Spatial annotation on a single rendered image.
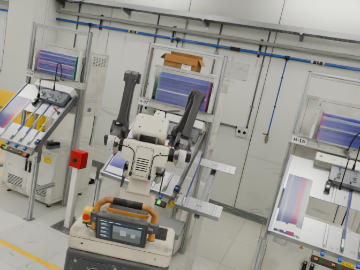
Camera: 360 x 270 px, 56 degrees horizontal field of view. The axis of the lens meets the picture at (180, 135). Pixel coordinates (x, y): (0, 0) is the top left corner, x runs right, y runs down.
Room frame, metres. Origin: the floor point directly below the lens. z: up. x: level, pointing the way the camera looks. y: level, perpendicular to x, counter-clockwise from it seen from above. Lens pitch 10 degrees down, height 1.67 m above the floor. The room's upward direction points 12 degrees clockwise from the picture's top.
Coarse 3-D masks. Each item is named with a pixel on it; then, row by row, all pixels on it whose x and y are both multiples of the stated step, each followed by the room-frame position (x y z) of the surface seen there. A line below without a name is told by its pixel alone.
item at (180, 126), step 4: (192, 92) 2.34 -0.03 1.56; (188, 96) 2.37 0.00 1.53; (192, 100) 2.36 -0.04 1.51; (188, 104) 2.43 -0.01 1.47; (188, 108) 2.40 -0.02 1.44; (184, 112) 2.45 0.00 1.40; (188, 112) 2.41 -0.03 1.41; (184, 116) 2.43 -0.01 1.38; (180, 120) 2.50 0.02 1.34; (184, 120) 2.45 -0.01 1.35; (180, 124) 2.47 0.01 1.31; (184, 124) 2.47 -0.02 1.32; (176, 128) 2.49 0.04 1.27; (180, 128) 2.49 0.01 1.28; (176, 132) 2.52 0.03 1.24; (180, 132) 2.51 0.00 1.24; (176, 136) 2.53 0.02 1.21
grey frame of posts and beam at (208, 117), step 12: (144, 72) 3.27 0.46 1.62; (144, 84) 3.26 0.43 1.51; (216, 96) 3.01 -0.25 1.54; (156, 108) 3.17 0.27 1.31; (168, 108) 3.12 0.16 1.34; (180, 108) 3.08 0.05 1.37; (216, 108) 3.03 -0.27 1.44; (204, 120) 3.00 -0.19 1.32; (204, 144) 3.01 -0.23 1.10; (204, 156) 3.00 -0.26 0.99; (96, 180) 2.80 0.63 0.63; (96, 192) 2.79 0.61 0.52; (180, 252) 3.01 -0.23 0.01
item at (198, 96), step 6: (192, 96) 2.35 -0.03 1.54; (198, 96) 2.26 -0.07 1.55; (204, 96) 2.28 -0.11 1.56; (198, 102) 2.24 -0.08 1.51; (192, 108) 2.22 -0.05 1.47; (198, 108) 2.23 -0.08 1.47; (192, 114) 2.21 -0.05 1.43; (192, 120) 2.19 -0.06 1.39; (186, 126) 2.17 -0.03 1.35; (192, 126) 2.18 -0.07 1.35; (186, 132) 2.16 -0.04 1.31; (186, 138) 2.20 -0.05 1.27; (192, 138) 2.16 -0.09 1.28; (174, 144) 2.14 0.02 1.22
